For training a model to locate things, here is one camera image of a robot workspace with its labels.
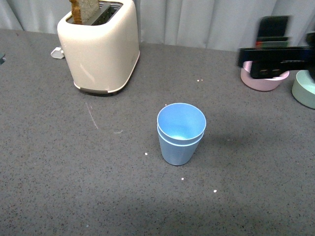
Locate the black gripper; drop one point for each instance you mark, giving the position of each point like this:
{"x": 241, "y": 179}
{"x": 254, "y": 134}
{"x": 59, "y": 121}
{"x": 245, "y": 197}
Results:
{"x": 271, "y": 56}

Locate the cream white toaster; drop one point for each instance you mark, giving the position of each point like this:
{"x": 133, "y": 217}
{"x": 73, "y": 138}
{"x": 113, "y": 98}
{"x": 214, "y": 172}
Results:
{"x": 103, "y": 52}

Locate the grey curtain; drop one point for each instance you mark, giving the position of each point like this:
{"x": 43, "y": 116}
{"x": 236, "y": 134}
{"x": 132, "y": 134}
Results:
{"x": 212, "y": 24}

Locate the green plastic bowl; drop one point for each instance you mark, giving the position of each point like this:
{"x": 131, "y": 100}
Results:
{"x": 303, "y": 89}

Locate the toasted bread slice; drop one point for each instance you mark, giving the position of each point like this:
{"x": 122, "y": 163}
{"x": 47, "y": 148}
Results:
{"x": 83, "y": 10}

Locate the pink plastic bowl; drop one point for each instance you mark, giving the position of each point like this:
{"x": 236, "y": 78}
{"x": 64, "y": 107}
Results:
{"x": 260, "y": 84}

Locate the light blue plastic cup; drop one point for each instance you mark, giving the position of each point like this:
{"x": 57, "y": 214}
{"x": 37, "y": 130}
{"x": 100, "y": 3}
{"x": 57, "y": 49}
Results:
{"x": 179, "y": 152}

